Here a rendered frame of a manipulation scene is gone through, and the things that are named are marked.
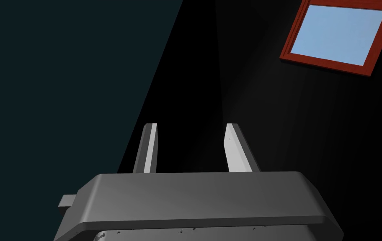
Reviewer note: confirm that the red-framed window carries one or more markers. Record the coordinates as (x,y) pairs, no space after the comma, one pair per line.
(336,35)

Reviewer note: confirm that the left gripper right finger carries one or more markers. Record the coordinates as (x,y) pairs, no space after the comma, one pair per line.
(238,152)

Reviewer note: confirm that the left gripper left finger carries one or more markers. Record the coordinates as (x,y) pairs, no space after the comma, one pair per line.
(147,150)

